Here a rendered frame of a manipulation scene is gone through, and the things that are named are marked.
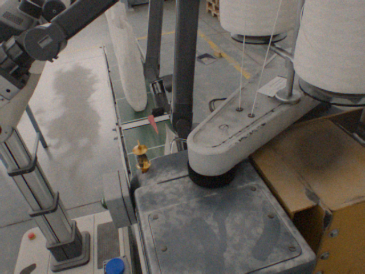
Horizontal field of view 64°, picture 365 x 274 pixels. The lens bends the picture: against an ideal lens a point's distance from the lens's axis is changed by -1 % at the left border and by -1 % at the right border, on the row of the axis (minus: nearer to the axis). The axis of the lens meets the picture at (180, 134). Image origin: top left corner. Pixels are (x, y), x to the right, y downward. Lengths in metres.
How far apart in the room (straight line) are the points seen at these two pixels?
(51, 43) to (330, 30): 0.59
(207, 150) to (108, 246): 1.42
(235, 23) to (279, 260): 0.43
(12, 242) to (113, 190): 1.96
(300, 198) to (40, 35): 0.64
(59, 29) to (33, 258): 1.48
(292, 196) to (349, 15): 0.29
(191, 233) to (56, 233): 1.25
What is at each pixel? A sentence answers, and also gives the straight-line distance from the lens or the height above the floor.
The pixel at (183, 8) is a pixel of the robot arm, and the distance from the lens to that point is 0.76.
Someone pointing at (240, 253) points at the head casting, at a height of 1.34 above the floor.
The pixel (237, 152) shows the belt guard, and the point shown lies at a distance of 0.52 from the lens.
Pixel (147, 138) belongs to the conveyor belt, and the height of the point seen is 0.38.
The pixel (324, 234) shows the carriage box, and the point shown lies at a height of 1.29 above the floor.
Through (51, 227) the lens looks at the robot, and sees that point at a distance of 1.64.
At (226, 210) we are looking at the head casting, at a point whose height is 1.34.
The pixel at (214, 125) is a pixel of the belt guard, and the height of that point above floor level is 1.42.
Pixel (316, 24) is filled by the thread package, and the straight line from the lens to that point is 0.42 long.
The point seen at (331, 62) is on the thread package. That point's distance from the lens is 0.42.
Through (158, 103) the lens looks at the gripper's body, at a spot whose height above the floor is 1.13.
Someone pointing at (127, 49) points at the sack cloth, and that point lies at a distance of 2.38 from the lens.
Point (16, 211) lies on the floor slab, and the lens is 2.70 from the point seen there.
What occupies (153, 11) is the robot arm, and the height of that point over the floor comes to 1.44.
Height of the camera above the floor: 1.73
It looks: 37 degrees down
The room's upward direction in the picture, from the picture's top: 7 degrees counter-clockwise
